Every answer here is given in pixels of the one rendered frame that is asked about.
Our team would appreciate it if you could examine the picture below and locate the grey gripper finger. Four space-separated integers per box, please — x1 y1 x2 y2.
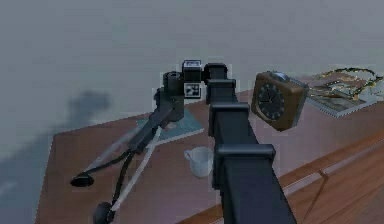
69 126 148 188

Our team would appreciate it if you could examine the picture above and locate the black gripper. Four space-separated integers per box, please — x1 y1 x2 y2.
92 70 186 224

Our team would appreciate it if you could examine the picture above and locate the teal book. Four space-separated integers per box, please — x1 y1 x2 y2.
135 107 205 147

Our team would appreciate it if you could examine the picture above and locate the brown wooden desk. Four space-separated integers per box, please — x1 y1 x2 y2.
34 74 384 224

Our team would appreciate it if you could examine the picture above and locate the white mug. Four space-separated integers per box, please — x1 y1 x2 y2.
183 146 215 179

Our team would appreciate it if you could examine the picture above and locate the brown square clock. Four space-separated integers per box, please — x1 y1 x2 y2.
250 70 310 132

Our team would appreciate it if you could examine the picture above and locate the gold chain necklace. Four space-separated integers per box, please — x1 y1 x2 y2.
321 67 384 101

